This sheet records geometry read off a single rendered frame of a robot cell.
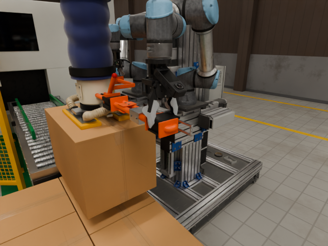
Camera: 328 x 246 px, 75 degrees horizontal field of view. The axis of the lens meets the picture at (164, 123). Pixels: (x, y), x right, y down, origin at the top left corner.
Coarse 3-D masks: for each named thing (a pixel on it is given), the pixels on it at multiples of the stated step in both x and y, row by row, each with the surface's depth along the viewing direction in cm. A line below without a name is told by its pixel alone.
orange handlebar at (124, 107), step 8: (120, 80) 144; (120, 88) 126; (96, 96) 106; (120, 104) 86; (128, 104) 86; (136, 104) 87; (128, 112) 81; (144, 120) 73; (168, 128) 65; (176, 128) 66
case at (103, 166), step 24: (48, 120) 126; (72, 144) 91; (96, 144) 92; (120, 144) 100; (144, 144) 109; (72, 168) 102; (96, 168) 95; (120, 168) 104; (144, 168) 114; (72, 192) 116; (96, 192) 99; (120, 192) 108
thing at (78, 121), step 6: (66, 108) 124; (66, 114) 116; (72, 114) 112; (72, 120) 108; (78, 120) 104; (96, 120) 104; (78, 126) 101; (84, 126) 99; (90, 126) 100; (96, 126) 102
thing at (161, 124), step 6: (156, 114) 71; (162, 114) 71; (168, 114) 71; (156, 120) 66; (162, 120) 66; (168, 120) 66; (174, 120) 67; (156, 126) 67; (162, 126) 64; (156, 132) 68; (162, 132) 65; (174, 132) 68
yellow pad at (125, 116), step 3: (114, 114) 114; (117, 114) 112; (120, 114) 112; (123, 114) 112; (126, 114) 113; (114, 117) 113; (117, 117) 110; (120, 117) 109; (123, 117) 110; (126, 117) 111; (129, 117) 112; (120, 120) 109; (123, 120) 110
